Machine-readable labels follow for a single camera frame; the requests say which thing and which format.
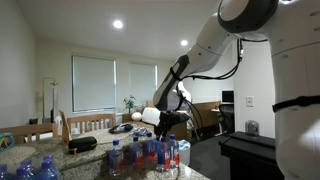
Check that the ceiling light far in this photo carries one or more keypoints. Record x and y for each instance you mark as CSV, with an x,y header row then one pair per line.
x,y
184,43

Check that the fiji bottle in row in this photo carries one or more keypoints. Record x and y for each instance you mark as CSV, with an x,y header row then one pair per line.
x,y
136,153
163,158
149,148

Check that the wooden sofa frame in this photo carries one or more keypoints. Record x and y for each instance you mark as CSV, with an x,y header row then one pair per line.
x,y
201,120

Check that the potted plant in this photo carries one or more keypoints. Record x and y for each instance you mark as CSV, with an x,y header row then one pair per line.
x,y
129,102

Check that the wooden chair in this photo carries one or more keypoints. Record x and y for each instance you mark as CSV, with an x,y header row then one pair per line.
x,y
85,123
23,134

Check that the window blind right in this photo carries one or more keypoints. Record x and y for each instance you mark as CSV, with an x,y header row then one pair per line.
x,y
142,81

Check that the white sofa cushion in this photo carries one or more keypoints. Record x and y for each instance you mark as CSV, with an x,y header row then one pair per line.
x,y
151,115

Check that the ceiling light near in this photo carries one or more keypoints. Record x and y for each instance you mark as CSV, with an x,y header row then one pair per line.
x,y
118,24

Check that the wooden chair near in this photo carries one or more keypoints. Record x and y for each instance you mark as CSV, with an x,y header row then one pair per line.
x,y
85,123

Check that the window blind left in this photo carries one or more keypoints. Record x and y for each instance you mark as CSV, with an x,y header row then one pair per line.
x,y
93,84

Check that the light switch plate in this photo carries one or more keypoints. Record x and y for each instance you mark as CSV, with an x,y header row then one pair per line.
x,y
250,101

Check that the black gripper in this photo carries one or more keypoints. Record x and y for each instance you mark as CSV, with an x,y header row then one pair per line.
x,y
167,121

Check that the black headphones on counter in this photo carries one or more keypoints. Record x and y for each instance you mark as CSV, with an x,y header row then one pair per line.
x,y
121,128

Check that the shrink-wrapped Fiji bottle pack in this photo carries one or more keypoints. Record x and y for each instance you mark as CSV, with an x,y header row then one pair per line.
x,y
28,169

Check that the Fiji bottle far left row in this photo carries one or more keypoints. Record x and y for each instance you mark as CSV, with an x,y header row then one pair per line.
x,y
116,159

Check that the tissue box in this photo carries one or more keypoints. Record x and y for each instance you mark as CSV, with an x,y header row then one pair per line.
x,y
6,141

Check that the black cabinet with speaker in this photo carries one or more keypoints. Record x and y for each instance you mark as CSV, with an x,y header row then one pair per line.
x,y
251,158

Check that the window blind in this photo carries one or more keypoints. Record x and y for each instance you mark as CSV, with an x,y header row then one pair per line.
x,y
142,81
93,84

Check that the grey smart speaker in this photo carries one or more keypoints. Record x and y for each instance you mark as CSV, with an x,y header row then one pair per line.
x,y
252,128

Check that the black glasses case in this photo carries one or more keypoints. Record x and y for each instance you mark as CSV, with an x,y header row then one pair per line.
x,y
82,144

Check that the computer monitor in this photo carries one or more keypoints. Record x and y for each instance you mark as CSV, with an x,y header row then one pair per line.
x,y
228,96

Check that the ceiling light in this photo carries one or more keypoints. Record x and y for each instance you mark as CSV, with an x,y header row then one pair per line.
x,y
118,24
184,43

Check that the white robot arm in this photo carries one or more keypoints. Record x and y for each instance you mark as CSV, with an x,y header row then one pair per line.
x,y
291,30

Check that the wooden chair far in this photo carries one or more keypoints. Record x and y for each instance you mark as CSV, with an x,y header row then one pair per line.
x,y
23,134

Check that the black office chair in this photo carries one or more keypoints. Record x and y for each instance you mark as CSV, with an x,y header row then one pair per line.
x,y
227,118

